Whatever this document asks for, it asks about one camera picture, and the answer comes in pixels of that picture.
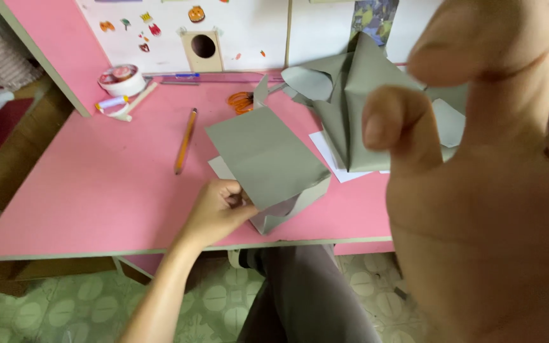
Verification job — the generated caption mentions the person's left hand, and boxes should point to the person's left hand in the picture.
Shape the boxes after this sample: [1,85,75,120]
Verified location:
[182,179,259,249]

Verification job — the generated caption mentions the person's right hand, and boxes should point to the person's right hand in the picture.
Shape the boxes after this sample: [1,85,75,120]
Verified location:
[361,0,549,343]

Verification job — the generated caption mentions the grey paper box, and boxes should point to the grey paper box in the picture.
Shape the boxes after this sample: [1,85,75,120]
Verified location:
[205,106,332,235]

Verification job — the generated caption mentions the large crumpled grey paper sheet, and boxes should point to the large crumpled grey paper sheet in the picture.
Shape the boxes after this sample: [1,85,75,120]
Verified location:
[281,32,469,173]

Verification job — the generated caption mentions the white paper sheet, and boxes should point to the white paper sheet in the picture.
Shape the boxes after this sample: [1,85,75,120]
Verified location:
[308,131,390,184]

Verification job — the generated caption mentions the purple transparent ruler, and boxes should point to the purple transparent ruler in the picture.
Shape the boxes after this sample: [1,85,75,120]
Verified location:
[143,71,286,86]

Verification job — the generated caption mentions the wooden board with round hole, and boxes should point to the wooden board with round hole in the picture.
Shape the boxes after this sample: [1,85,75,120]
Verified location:
[180,30,225,73]

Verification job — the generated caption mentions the small white paper piece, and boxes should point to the small white paper piece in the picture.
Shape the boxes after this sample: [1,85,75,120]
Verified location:
[208,156,238,181]

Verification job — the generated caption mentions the group of colourful stickers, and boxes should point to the group of colourful stickers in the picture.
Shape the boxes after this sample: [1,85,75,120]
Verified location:
[94,0,268,61]

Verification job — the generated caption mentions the person's grey trouser leg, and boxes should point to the person's grey trouser leg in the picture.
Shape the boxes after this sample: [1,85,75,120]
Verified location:
[229,244,383,343]

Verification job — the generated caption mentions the orange wooden pencil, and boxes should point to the orange wooden pencil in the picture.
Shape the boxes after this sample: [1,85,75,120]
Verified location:
[174,108,198,176]

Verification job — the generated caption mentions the cream wooden stick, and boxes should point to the cream wooden stick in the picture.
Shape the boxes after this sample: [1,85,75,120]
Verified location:
[122,81,159,118]

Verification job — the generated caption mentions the white tape roll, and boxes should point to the white tape roll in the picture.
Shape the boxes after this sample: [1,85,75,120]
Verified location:
[98,64,148,99]

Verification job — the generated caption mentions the red floor mat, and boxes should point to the red floor mat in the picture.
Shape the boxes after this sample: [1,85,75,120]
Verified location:
[0,97,35,153]

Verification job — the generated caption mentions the dark printed wall picture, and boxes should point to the dark printed wall picture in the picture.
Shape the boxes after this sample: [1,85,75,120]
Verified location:
[349,0,400,47]

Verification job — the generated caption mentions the orange handled scissors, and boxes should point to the orange handled scissors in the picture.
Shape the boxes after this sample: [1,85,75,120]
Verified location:
[227,82,288,115]

